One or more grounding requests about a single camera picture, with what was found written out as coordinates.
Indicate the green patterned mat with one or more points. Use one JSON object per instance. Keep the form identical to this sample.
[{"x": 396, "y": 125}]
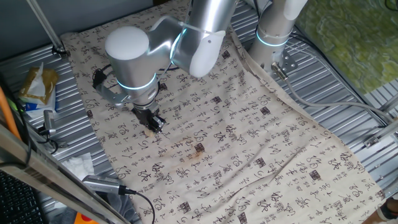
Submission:
[{"x": 351, "y": 40}]

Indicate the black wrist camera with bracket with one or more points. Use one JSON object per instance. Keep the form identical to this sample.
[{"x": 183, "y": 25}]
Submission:
[{"x": 109, "y": 95}]

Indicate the person's sandalled foot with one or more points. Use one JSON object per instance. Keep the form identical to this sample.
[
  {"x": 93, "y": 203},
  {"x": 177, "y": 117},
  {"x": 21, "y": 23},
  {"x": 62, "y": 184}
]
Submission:
[{"x": 388, "y": 211}]

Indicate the crumpled white tissue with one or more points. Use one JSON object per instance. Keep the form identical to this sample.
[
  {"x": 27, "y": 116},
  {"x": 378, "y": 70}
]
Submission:
[{"x": 79, "y": 166}]

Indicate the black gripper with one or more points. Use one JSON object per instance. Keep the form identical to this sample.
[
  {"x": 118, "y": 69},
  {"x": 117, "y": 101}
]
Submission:
[{"x": 144, "y": 113}]

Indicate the silver depth camera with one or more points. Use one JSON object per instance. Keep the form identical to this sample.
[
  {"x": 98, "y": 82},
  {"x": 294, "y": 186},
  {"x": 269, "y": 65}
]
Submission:
[{"x": 99, "y": 184}]

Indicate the aluminium frame rail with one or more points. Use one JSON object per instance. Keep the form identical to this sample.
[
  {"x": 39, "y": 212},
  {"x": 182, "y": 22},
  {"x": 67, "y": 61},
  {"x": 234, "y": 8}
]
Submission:
[{"x": 388, "y": 129}]

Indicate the small camera on clamp stand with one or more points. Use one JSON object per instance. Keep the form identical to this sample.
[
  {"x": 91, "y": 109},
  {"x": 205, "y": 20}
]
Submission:
[{"x": 49, "y": 119}]

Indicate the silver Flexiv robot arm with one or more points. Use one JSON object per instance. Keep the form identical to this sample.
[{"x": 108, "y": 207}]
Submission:
[{"x": 133, "y": 62}]

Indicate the black keyboard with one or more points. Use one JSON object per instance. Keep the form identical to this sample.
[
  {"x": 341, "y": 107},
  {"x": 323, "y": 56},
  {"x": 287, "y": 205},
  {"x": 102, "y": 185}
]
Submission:
[{"x": 15, "y": 202}]

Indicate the beige calligraphy print tablecloth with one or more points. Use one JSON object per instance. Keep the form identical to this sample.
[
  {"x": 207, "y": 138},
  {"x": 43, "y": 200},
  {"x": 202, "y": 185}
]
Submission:
[{"x": 217, "y": 140}]

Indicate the aluminium corner post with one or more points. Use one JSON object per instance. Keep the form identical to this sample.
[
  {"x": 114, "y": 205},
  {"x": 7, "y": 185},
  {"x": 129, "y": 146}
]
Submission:
[{"x": 46, "y": 28}]

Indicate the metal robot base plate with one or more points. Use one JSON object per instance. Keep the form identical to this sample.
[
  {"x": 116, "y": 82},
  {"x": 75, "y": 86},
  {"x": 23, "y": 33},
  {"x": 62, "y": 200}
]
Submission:
[{"x": 289, "y": 63}]

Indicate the orange pole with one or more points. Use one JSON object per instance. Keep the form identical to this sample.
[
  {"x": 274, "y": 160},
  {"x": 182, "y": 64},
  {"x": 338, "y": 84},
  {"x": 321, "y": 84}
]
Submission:
[{"x": 7, "y": 115}]

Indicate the small metal corner bracket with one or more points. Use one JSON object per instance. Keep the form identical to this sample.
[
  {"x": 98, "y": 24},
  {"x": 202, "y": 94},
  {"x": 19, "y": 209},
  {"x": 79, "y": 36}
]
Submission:
[{"x": 371, "y": 142}]

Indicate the aluminium profile bar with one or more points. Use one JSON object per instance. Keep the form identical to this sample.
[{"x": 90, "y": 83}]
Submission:
[{"x": 46, "y": 177}]

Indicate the orange emergency stop button box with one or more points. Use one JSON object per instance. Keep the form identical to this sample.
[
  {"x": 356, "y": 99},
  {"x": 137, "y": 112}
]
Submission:
[{"x": 85, "y": 219}]

